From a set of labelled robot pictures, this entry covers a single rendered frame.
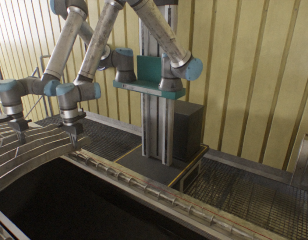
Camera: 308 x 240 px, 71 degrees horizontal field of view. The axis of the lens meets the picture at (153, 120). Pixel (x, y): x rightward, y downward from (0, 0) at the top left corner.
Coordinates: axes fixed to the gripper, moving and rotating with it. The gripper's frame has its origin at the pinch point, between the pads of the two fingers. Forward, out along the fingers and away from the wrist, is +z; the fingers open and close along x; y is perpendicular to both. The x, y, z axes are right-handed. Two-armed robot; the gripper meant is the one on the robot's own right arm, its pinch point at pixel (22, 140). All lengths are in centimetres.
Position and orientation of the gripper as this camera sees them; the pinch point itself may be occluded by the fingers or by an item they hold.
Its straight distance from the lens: 142.5
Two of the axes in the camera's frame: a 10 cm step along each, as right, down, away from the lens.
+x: -8.3, -2.2, 5.1
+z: 0.0, 9.2, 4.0
